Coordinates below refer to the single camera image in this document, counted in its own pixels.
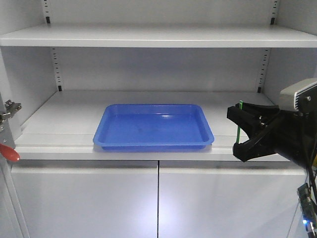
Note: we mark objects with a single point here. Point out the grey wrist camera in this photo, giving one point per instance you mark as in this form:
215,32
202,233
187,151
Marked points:
300,97

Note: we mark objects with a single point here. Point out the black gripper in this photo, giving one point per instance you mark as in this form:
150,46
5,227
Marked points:
252,112

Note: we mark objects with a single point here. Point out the green circuit board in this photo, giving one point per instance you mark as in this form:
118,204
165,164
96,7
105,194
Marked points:
309,210

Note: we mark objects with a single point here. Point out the green plastic spoon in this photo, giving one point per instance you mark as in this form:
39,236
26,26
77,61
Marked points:
238,127

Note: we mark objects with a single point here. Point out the blue plastic tray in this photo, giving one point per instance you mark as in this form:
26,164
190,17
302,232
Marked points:
153,128

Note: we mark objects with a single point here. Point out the white cabinet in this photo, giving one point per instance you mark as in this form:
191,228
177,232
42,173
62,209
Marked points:
65,61

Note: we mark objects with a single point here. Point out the red plastic spoon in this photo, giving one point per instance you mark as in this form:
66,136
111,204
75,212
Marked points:
9,153

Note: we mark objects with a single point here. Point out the metal cabinet hinge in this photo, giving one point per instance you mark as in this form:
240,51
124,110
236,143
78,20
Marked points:
7,116

